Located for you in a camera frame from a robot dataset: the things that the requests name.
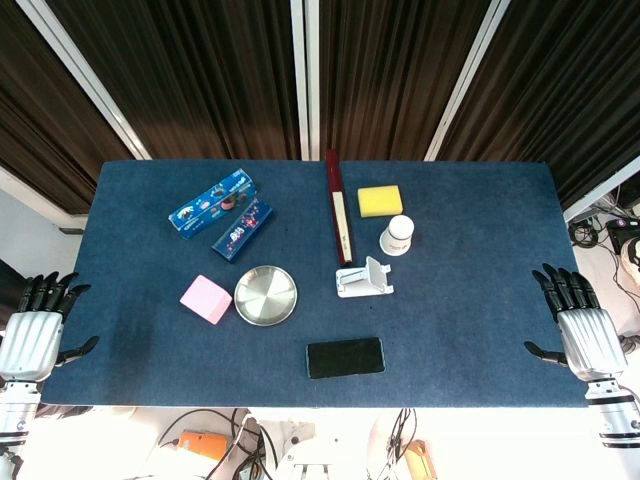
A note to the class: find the orange device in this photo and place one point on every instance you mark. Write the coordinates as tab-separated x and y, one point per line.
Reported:
202	444

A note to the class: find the stainless steel round plate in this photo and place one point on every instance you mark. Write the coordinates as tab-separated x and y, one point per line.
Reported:
265	296

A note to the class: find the white paper cup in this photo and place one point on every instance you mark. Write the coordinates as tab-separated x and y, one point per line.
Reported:
397	235

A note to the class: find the black electronic device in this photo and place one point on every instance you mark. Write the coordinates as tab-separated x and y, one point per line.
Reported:
622	231

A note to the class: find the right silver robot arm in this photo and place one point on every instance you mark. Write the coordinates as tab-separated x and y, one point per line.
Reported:
615	415

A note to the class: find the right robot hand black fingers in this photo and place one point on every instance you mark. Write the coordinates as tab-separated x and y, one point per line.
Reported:
590	340

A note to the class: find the blue table cloth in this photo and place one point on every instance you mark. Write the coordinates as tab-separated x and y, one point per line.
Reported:
450	325

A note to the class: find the blue Oreo cookie box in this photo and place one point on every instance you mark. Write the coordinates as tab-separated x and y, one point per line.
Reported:
212	202

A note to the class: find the dark brown curtain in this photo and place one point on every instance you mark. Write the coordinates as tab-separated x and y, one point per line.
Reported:
390	75
200	75
40	115
565	90

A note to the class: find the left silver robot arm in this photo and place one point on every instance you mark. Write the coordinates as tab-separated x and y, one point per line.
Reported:
15	415

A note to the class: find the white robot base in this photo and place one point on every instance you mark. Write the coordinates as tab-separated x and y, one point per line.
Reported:
320	457

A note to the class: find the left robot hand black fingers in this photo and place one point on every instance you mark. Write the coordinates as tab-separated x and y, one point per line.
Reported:
30	340

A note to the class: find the tan cardboard piece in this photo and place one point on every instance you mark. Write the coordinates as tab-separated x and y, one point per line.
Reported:
422	460

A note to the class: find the white folding phone stand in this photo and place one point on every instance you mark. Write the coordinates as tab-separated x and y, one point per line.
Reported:
365	280

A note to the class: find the long dark red box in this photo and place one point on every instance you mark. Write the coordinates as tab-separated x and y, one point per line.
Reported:
341	220

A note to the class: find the pink cube block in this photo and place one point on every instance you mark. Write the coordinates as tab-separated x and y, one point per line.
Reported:
205	300

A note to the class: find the white frame post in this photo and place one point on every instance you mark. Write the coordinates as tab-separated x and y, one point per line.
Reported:
305	80
85	80
465	85

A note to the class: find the dark blue cookie box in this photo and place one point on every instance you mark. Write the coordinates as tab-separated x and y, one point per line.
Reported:
242	232

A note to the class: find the yellow sponge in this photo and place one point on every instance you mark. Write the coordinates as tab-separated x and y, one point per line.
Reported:
380	201

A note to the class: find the black smartphone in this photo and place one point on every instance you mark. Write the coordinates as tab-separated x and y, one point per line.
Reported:
345	357

